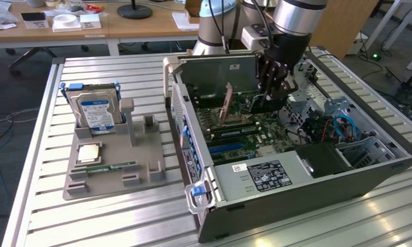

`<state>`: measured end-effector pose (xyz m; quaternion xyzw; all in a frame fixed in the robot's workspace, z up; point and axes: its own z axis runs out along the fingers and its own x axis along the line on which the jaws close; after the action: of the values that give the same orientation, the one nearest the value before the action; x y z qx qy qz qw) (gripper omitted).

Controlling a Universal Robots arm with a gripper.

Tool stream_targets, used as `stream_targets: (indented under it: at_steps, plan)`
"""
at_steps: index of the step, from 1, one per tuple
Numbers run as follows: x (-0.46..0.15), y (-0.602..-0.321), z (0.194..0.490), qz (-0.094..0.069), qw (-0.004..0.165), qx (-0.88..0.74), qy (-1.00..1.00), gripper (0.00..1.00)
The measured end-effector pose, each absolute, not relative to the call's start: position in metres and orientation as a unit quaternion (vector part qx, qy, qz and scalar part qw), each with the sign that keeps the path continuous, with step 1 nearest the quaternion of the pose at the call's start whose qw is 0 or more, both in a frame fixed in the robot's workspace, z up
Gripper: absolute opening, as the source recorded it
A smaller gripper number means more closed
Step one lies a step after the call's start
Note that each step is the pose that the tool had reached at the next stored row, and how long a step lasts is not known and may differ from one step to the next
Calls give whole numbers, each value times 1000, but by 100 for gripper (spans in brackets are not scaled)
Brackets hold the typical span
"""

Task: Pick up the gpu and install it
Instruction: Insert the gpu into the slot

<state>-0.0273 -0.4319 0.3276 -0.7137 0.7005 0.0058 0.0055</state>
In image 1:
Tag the grey cup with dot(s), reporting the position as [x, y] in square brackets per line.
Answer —
[36, 3]

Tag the silver chipset heatsink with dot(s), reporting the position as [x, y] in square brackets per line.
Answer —
[268, 151]

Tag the black power strip green light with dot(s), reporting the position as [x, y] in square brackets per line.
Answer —
[375, 55]

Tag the plain white box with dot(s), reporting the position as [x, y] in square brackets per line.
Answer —
[90, 20]

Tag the beige tape roll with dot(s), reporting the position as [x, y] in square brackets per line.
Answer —
[51, 3]

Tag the black plastic cover box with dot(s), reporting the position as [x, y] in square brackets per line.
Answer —
[323, 159]

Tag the open dark grey PC case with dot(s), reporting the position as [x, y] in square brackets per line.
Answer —
[295, 205]

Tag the black round lamp base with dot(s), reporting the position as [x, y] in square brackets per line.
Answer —
[134, 13]

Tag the flat white base box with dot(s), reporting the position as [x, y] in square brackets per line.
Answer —
[67, 28]

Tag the silver power supply unit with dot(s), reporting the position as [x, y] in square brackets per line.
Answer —
[234, 180]

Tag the low metal disk bay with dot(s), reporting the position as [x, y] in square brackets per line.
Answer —
[364, 154]

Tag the small red item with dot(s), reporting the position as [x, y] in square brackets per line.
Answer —
[91, 7]

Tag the white tape roll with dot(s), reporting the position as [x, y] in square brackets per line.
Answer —
[56, 19]

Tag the white metal table frame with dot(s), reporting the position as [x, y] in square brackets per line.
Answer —
[380, 25]

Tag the white box with black top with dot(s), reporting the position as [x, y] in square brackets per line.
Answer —
[36, 24]

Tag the black expansion slot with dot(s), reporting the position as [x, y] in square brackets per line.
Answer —
[227, 142]

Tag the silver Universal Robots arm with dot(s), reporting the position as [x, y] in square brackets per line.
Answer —
[299, 15]

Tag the tall metal disk bay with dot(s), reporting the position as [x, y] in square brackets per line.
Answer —
[302, 108]

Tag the clear plastic bag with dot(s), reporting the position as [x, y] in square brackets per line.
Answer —
[0, 13]

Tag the grey plastic parts rack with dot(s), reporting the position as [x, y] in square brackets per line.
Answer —
[116, 154]

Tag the blue expansion slot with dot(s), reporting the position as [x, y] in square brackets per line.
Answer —
[227, 148]

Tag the wooden cabinet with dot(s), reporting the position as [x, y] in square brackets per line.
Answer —
[347, 25]

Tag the CPU socket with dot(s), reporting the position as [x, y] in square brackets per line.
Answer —
[240, 118]

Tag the hard disk in blue caddy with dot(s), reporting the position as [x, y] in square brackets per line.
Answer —
[92, 113]

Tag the white card with red print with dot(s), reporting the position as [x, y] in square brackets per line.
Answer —
[3, 26]

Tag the blue case release latch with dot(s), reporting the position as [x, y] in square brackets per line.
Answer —
[198, 192]

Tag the green Dell motherboard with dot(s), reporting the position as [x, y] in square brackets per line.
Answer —
[271, 136]

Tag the black low-profile graphics card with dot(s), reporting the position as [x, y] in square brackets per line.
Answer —
[264, 105]

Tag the black chair base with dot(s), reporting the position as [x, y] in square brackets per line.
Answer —
[27, 56]

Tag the stack of white papers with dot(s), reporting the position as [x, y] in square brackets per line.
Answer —
[183, 23]

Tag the silver CPU chip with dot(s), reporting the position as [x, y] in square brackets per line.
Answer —
[88, 154]

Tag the green RAM stick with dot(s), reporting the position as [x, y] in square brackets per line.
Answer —
[103, 167]

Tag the long wooden desk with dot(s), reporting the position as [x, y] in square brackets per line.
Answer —
[72, 36]

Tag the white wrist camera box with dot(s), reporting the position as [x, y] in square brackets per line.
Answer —
[254, 37]

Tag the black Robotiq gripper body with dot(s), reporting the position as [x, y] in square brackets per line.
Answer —
[288, 49]

